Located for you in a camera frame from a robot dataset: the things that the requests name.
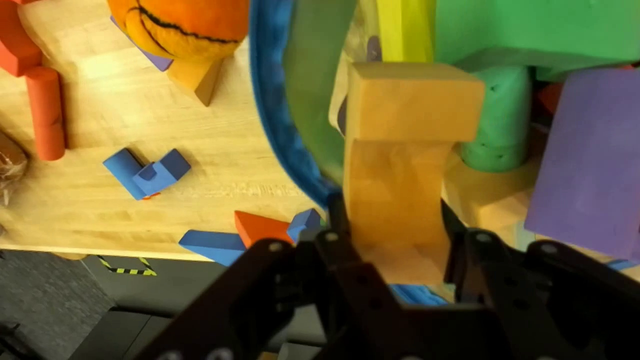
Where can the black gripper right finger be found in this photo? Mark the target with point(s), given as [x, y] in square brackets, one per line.
[567, 301]

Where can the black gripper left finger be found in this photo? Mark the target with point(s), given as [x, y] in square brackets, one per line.
[267, 301]

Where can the yellow wooden block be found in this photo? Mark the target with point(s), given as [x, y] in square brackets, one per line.
[401, 132]

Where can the blue foam long block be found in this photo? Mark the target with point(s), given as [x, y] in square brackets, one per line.
[213, 247]

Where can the blue foam arch block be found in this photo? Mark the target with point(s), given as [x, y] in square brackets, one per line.
[170, 166]

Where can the large green foam block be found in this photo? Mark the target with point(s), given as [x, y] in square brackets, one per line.
[532, 31]

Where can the red foam triangle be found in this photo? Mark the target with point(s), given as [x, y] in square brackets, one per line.
[261, 228]

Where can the blue foam cube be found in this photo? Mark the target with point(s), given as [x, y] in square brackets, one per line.
[305, 224]

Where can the purple foam cylinder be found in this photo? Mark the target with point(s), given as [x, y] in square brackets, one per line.
[586, 166]

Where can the yellow black hazard tape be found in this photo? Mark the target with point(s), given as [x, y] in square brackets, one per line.
[126, 269]

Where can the green foam cylinder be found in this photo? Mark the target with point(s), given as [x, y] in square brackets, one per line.
[500, 120]

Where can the orange plush basketball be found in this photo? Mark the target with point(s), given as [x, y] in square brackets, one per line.
[193, 20]

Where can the red foam cylinder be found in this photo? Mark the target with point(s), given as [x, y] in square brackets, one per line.
[45, 112]

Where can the yellow foam triangle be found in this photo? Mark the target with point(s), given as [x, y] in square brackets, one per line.
[406, 31]

